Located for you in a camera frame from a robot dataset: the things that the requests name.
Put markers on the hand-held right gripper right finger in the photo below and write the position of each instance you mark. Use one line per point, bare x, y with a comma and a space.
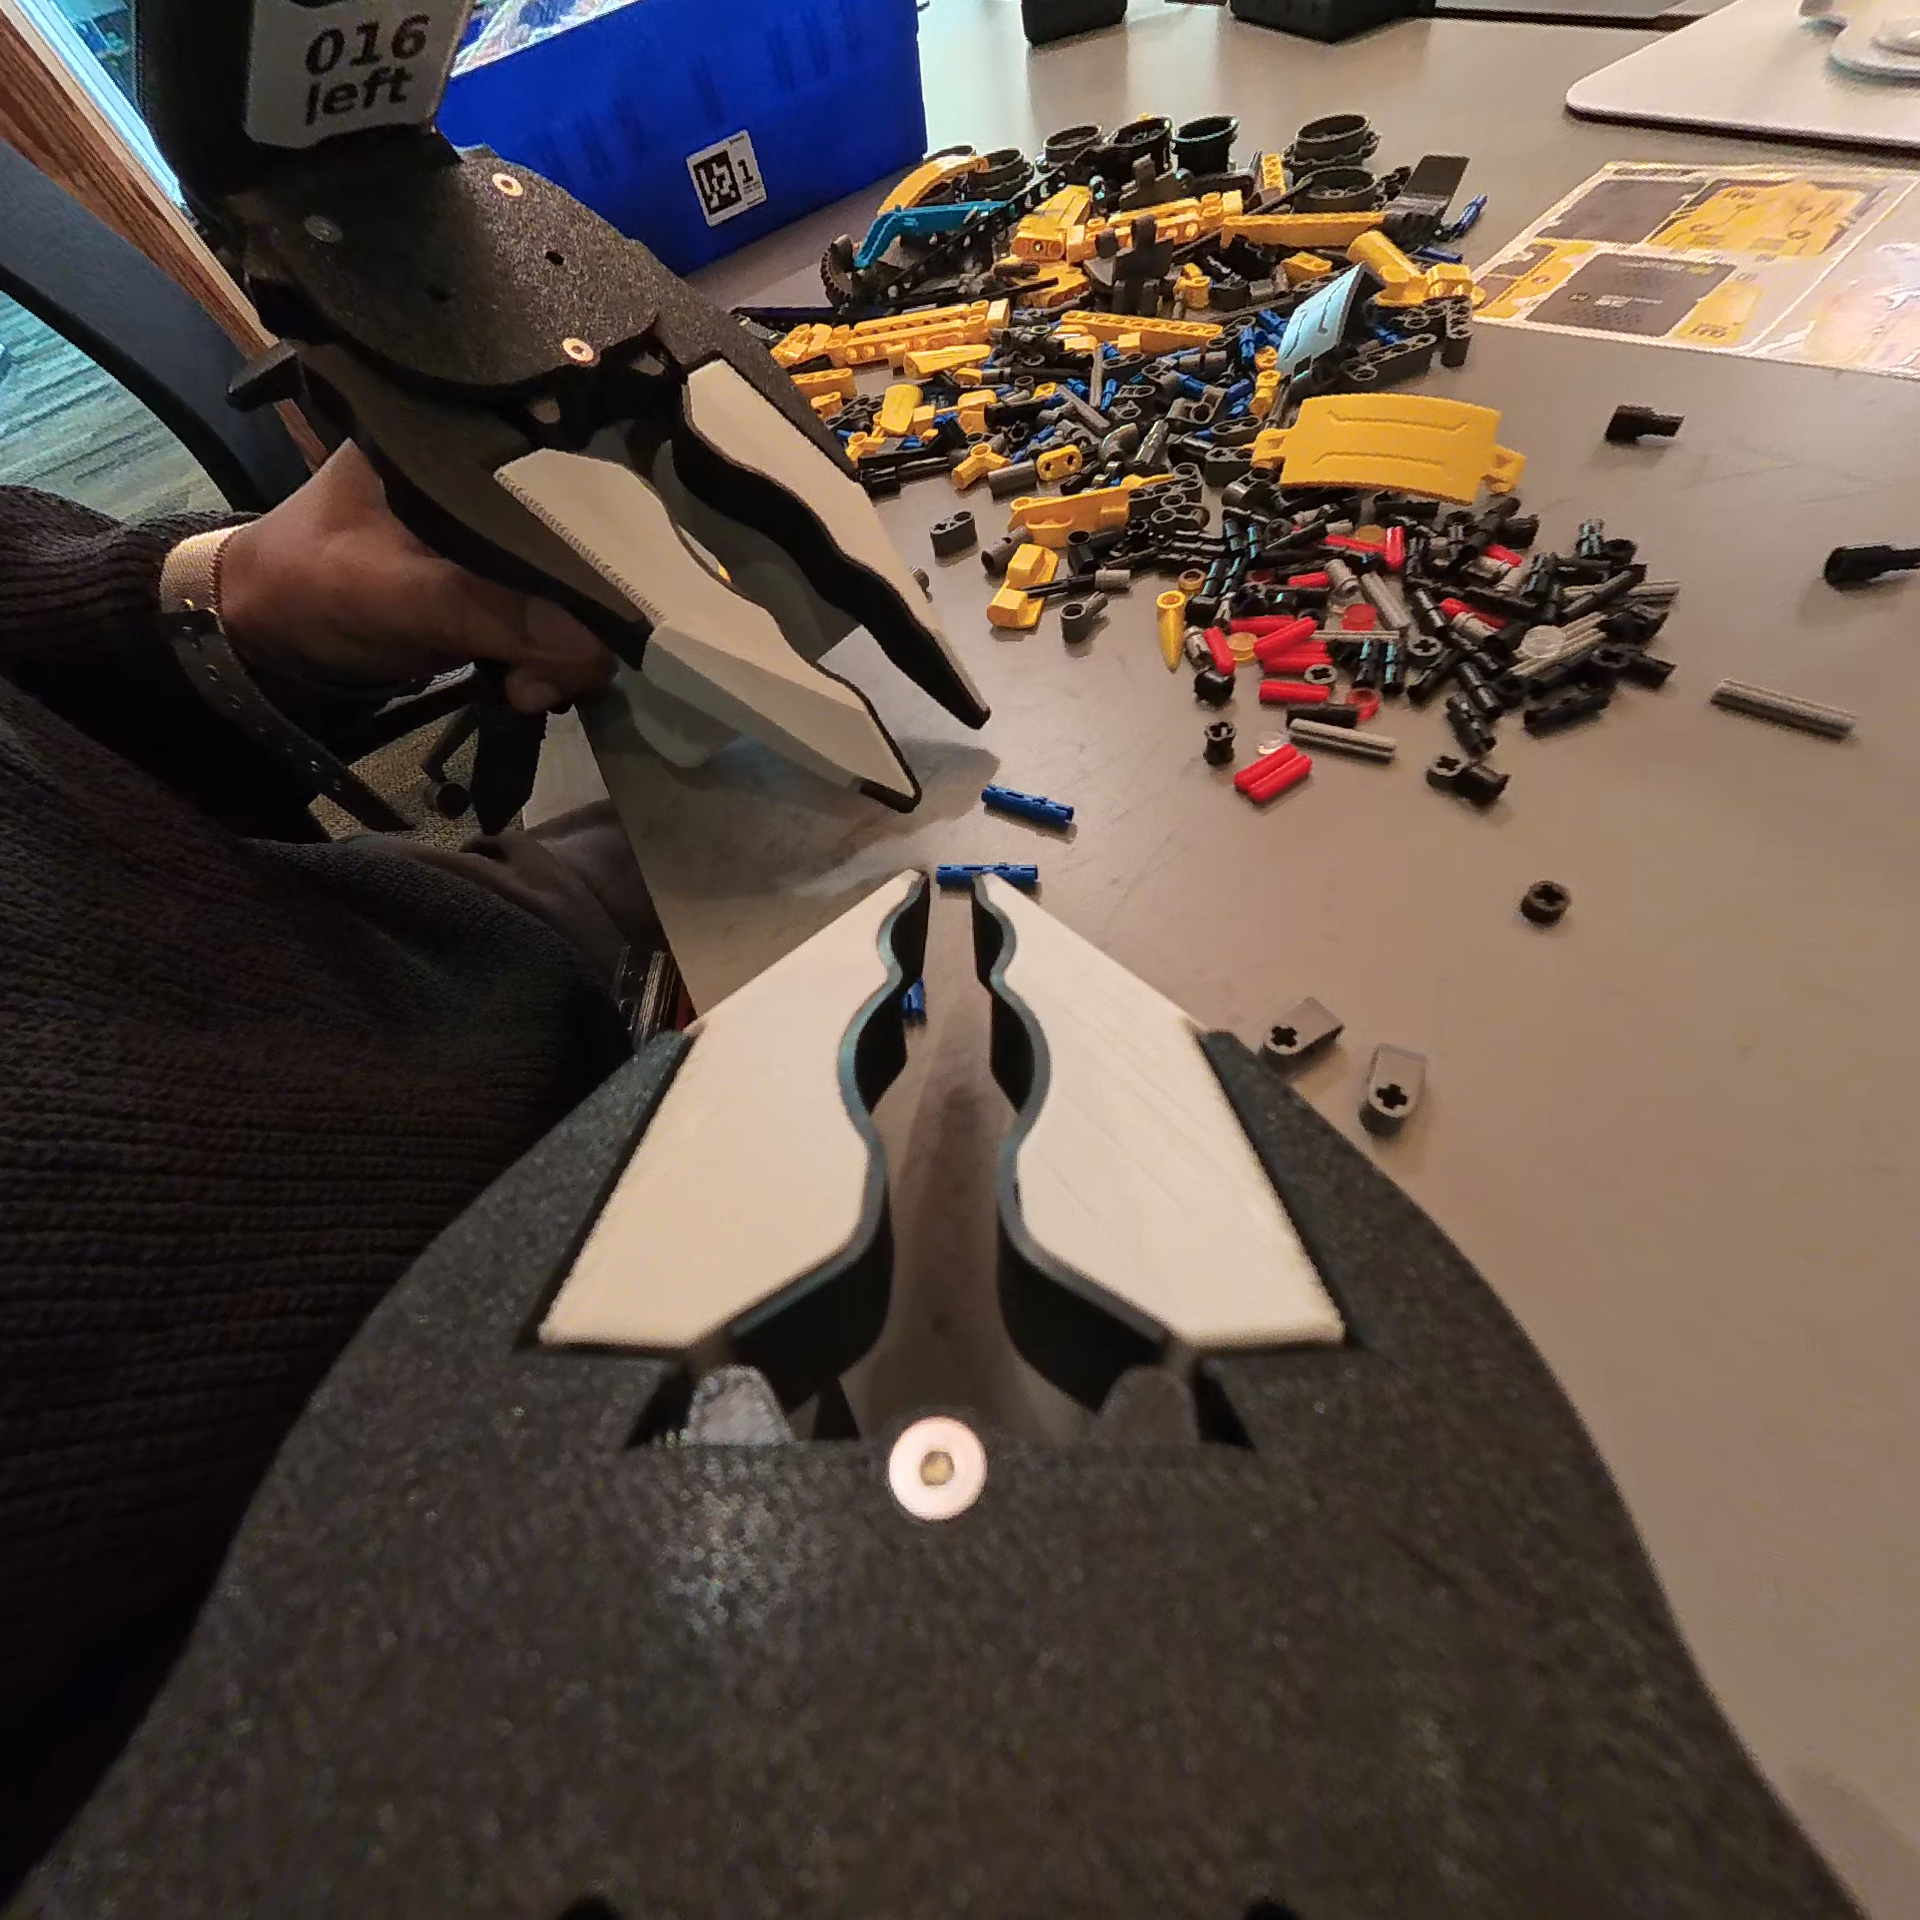
1154, 1184

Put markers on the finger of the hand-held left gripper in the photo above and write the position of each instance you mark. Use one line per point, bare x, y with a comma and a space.
809, 493
720, 645

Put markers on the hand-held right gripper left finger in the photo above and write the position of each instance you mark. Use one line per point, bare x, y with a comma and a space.
720, 1170

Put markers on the person's left forearm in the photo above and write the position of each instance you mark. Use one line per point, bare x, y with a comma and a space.
89, 628

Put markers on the person's left hand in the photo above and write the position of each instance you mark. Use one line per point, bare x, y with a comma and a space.
376, 586

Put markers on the grey axle connector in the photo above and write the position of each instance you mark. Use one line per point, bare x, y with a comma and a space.
1302, 1032
1394, 1089

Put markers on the blue plastic storage bin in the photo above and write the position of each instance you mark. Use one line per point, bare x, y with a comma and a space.
750, 105

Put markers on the black office chair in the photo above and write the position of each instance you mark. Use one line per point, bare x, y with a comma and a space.
135, 329

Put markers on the pile of yellow black bricks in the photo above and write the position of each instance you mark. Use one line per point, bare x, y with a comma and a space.
1141, 345

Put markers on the person's dark clothed body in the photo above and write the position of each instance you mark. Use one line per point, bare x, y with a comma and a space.
225, 1201

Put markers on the yellow curved panel piece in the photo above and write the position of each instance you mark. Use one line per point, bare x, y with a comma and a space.
1389, 451

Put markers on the pile of black red pins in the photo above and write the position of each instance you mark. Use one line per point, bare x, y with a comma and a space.
1425, 615

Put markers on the grey axle rod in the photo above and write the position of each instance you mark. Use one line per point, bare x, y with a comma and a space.
1786, 709

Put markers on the black connector pin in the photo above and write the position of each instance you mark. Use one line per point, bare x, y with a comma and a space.
1642, 426
1872, 565

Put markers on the yellow black sticker sheet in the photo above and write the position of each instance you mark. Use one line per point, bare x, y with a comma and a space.
1694, 269

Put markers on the white book stand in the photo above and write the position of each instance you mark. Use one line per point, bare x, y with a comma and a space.
1757, 82

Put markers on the light blue frame piece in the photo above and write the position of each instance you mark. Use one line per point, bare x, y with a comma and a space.
932, 233

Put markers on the wooden post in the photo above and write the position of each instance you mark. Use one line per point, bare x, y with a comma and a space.
61, 135

